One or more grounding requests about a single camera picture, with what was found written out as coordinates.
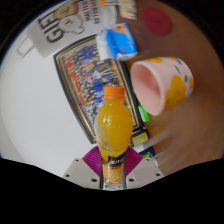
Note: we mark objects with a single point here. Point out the small green block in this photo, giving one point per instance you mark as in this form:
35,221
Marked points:
144,114

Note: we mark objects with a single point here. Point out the orange-capped juice bottle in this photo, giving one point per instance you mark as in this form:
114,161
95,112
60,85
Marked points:
113,126

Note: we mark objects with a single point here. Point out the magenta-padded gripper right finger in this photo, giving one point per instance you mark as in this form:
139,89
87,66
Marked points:
145,172

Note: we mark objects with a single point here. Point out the white printed gift bag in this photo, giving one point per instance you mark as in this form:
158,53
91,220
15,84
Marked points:
66,23

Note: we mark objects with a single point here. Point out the pink cup with yellow print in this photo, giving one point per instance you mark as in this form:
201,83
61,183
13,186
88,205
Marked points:
173,86

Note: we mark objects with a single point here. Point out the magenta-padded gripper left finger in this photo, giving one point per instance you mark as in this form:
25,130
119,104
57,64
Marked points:
80,172

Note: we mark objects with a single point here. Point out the orange puzzle cube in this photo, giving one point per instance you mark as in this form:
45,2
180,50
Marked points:
108,2

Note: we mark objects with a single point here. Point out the flat round red coaster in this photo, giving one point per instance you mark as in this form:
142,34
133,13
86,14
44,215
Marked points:
157,21

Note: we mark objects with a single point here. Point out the framed group photo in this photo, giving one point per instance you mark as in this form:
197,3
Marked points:
83,76

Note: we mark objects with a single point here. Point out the blue tissue pack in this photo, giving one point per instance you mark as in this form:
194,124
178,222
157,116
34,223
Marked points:
120,41

